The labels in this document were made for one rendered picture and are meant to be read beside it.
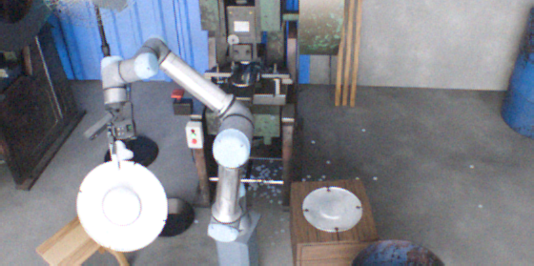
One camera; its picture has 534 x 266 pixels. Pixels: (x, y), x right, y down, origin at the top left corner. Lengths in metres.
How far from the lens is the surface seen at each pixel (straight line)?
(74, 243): 2.25
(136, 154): 3.11
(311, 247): 2.06
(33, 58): 3.24
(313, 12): 1.81
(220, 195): 1.61
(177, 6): 3.58
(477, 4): 3.70
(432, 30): 3.67
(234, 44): 2.23
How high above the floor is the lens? 1.94
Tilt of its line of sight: 35 degrees down
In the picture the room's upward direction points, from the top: 2 degrees counter-clockwise
